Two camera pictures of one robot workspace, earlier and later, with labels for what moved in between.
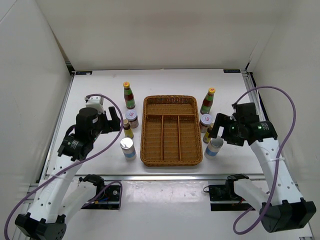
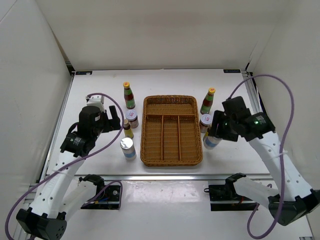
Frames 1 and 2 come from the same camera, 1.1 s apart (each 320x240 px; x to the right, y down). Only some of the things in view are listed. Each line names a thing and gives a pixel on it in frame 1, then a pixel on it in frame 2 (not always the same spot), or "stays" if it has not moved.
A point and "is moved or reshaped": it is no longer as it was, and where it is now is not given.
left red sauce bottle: [129, 100] stays
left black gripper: [112, 125] stays
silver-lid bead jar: [213, 148] is moved or reshaped
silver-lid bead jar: [127, 146] stays
